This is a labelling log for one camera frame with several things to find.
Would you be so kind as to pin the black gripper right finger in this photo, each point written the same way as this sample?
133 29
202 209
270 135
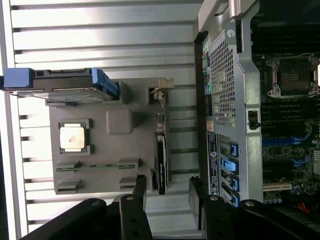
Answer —
217 220

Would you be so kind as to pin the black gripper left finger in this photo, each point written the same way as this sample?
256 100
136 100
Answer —
132 220

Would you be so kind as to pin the blue slot retention clip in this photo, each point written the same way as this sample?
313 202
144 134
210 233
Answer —
228 165
234 149
235 182
236 200

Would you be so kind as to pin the green RAM stick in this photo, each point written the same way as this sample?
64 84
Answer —
100 167

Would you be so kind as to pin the white PCI expansion slot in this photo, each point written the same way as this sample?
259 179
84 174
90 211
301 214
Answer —
277 187

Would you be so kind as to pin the grey plastic parts rack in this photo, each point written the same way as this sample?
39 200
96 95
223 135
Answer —
105 150

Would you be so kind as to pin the green motherboard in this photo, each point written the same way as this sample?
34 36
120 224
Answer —
282 155

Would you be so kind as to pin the silver CPU chip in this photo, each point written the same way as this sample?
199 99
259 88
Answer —
72 137

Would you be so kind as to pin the open black PC case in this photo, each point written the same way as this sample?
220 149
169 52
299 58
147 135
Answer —
247 80

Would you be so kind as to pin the hard disk in blue caddy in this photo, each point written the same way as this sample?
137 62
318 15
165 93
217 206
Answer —
62 80

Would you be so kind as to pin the metal CPU socket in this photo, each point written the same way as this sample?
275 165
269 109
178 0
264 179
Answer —
292 75

